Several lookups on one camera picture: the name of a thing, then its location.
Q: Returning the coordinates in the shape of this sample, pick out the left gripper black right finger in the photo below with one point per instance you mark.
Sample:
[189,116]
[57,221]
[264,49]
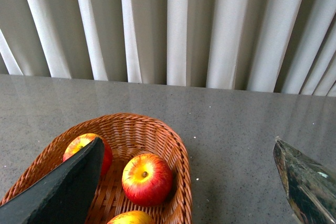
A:
[309,186]

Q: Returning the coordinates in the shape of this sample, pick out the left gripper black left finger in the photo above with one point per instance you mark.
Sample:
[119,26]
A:
[62,196]

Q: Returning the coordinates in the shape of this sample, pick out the red yellow apple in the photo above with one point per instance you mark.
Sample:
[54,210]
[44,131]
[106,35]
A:
[147,180]

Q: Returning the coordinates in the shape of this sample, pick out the red apple in basket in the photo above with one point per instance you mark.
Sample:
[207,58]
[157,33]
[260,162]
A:
[81,141]
[132,217]

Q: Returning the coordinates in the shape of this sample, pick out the left brown wicker basket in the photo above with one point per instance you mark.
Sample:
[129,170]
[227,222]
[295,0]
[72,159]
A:
[128,135]

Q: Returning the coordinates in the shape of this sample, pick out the white pleated curtain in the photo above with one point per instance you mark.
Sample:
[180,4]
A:
[285,46]

